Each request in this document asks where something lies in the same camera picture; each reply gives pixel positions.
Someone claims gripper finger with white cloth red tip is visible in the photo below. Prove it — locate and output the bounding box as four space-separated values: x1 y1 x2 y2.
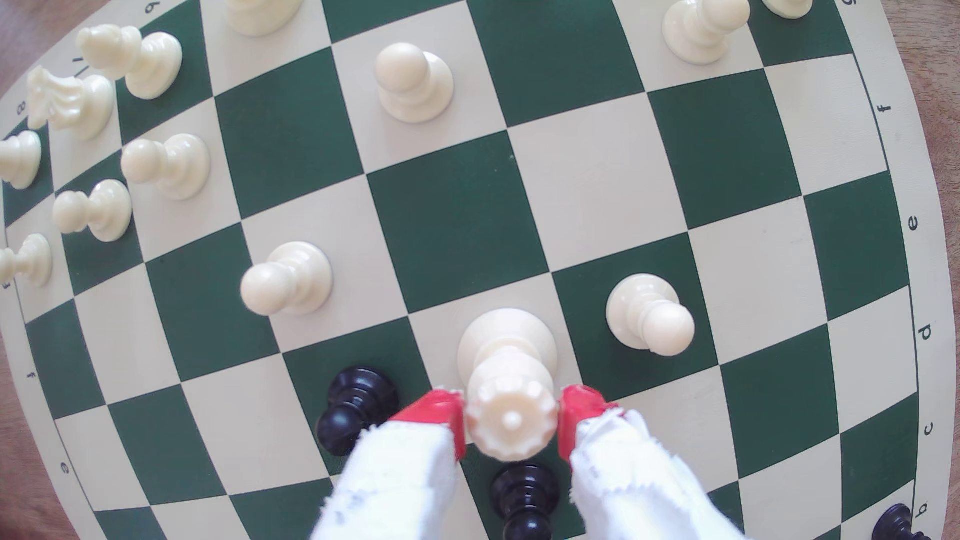
311 388 468 540
558 384 744 540

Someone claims black chess pawn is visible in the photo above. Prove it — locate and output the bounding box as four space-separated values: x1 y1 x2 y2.
871 503 933 540
490 460 561 540
315 366 401 458

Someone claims white chess pawn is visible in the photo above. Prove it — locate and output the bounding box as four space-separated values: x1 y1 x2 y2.
120 133 212 201
761 0 815 21
661 0 752 66
240 240 334 318
51 178 134 243
0 233 54 288
374 42 456 125
605 273 696 358

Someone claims green and cream chess mat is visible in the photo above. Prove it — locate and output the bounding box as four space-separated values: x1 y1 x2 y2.
0 0 958 540

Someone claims white chess bishop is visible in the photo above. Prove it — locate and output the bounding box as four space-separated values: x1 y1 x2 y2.
75 24 184 101

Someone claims white chess knight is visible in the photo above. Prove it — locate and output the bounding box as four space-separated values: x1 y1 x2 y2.
26 66 117 142

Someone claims white chess rook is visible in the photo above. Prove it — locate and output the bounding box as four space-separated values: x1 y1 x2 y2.
0 129 43 191

